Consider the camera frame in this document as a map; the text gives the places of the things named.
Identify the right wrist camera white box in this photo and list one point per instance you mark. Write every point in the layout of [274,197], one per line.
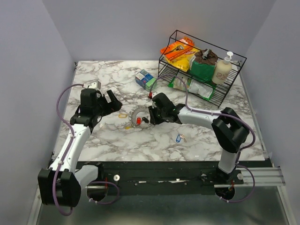
[151,95]

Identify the green white snack pouch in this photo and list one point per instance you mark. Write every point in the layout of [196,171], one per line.
[195,87]

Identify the yellow key tag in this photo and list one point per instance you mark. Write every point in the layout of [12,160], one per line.
[122,115]

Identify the orange razor package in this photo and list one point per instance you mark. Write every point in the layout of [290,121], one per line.
[177,49]

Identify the metal disc with keyrings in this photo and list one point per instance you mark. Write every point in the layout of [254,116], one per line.
[139,111]

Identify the green brown paper bag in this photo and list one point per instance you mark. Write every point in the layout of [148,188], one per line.
[202,64]

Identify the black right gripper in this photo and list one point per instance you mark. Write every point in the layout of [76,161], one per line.
[153,120]

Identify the black key tag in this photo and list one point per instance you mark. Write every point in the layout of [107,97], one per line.
[145,119]

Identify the cream pump soap bottle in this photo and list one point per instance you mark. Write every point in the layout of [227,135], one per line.
[222,69]

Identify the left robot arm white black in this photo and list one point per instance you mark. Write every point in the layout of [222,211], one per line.
[61,184]

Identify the red key tag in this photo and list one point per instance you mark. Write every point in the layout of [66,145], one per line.
[138,121]

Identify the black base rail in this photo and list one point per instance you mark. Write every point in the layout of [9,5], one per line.
[163,178]

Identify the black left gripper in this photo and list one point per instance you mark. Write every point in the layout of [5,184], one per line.
[115,106]

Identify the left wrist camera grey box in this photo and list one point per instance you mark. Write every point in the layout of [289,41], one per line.
[95,85]

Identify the blue green box stack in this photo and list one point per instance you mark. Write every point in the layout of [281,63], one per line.
[144,79]

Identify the black wire rack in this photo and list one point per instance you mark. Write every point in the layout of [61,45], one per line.
[220,91]

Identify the yellow snack bag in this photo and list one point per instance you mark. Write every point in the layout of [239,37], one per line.
[183,62]

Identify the blue tag key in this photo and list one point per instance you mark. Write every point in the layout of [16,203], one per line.
[181,137]

